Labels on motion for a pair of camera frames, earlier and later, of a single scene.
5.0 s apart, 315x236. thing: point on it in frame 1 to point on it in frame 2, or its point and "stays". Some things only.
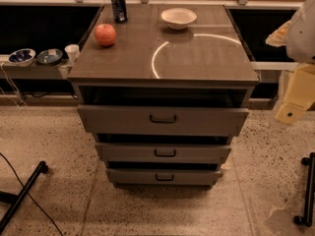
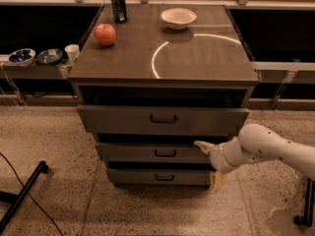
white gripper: [302, 36] to [217, 158]
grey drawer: [162, 152] stays
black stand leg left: [16, 201] stays
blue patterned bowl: [23, 57] stays
